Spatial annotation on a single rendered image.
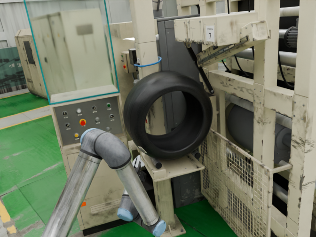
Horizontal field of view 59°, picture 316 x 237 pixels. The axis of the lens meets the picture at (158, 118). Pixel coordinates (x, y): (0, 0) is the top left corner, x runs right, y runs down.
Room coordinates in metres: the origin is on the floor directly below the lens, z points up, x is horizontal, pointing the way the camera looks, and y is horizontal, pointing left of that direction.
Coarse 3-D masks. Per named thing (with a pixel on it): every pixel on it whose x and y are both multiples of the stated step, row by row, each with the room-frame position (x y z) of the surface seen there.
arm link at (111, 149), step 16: (96, 144) 1.16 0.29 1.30; (112, 144) 1.14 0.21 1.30; (112, 160) 1.11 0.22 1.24; (128, 160) 1.13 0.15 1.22; (128, 176) 1.14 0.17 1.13; (128, 192) 1.17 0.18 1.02; (144, 192) 1.19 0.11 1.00; (144, 208) 1.18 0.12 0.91; (144, 224) 1.26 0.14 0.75; (160, 224) 1.21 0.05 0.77
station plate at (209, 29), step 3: (207, 27) 1.55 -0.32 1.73; (210, 27) 1.52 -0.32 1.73; (213, 27) 1.48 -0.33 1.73; (207, 30) 1.55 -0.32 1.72; (210, 30) 1.52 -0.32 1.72; (213, 30) 1.49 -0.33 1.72; (207, 33) 1.55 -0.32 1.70; (210, 33) 1.52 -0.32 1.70; (213, 33) 1.49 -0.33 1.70; (207, 36) 1.55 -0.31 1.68; (210, 36) 1.52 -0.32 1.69; (213, 36) 1.49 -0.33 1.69; (207, 39) 1.56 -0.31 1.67; (210, 39) 1.52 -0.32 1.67; (213, 39) 1.49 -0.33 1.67
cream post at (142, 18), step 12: (132, 0) 2.01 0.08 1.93; (144, 0) 2.01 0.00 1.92; (132, 12) 2.06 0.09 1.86; (144, 12) 2.00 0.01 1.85; (144, 24) 2.00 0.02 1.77; (144, 36) 2.00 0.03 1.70; (144, 48) 2.00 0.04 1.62; (156, 48) 2.02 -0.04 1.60; (144, 60) 1.99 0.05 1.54; (156, 60) 2.02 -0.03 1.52; (144, 72) 1.99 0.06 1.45; (156, 108) 2.01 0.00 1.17; (156, 120) 2.00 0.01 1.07; (156, 132) 2.00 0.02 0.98; (168, 180) 2.02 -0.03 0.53; (156, 192) 2.03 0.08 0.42; (168, 192) 2.01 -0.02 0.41; (156, 204) 2.08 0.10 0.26; (168, 204) 2.01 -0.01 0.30; (168, 216) 2.01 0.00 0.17; (168, 228) 2.00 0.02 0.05
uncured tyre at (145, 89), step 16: (144, 80) 1.77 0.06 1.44; (160, 80) 1.66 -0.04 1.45; (176, 80) 1.67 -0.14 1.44; (192, 80) 1.72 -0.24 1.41; (128, 96) 1.78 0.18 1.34; (144, 96) 1.62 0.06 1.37; (160, 96) 1.62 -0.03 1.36; (192, 96) 1.97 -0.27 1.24; (208, 96) 1.75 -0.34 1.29; (128, 112) 1.65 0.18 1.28; (144, 112) 1.59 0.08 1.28; (192, 112) 1.97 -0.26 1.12; (208, 112) 1.71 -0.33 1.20; (128, 128) 1.64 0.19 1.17; (144, 128) 1.59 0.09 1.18; (176, 128) 1.96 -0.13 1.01; (192, 128) 1.92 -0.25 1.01; (208, 128) 1.71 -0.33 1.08; (144, 144) 1.59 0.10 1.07; (160, 144) 1.88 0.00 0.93; (176, 144) 1.87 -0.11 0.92; (192, 144) 1.67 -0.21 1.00
